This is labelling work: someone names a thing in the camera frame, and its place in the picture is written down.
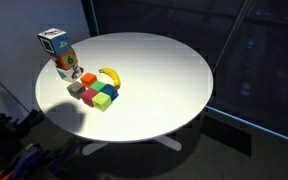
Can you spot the white table base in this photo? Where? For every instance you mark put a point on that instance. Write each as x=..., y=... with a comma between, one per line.
x=164, y=140

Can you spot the dark clutter with purple tool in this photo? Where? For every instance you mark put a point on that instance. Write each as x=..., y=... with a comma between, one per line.
x=22, y=159

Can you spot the light green block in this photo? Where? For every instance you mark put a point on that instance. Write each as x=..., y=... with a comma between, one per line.
x=101, y=101

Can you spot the gray block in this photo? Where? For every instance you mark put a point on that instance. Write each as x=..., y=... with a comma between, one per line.
x=76, y=89

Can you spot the orange block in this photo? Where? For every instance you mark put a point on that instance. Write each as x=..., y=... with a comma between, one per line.
x=88, y=79

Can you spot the magenta block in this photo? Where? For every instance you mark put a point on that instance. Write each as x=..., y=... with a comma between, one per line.
x=87, y=96

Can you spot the yellow banana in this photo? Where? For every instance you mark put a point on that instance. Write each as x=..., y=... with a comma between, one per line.
x=113, y=75

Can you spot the top number cube with 4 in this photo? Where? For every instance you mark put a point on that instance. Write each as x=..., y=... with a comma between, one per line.
x=54, y=41

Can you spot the blue block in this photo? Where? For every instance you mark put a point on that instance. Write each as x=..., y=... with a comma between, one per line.
x=111, y=91

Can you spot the white round table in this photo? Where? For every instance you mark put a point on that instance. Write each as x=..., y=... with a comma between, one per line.
x=164, y=85

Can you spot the white bottom picture cube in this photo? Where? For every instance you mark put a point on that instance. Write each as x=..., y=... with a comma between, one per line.
x=71, y=74

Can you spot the orange number cube with 6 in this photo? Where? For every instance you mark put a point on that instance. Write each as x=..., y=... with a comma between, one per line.
x=66, y=60

